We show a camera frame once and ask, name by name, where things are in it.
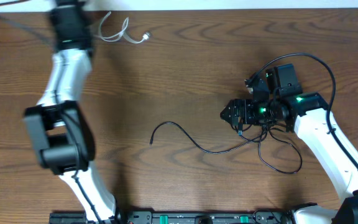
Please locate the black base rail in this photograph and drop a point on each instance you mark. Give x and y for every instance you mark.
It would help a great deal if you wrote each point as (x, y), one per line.
(148, 217)

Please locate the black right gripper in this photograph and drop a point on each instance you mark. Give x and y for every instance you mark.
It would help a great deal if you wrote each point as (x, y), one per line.
(235, 105)

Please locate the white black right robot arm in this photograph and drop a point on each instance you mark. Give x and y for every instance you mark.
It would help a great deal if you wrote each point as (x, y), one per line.
(280, 98)

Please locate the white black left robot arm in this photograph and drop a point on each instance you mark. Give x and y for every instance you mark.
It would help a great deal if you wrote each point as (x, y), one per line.
(58, 131)

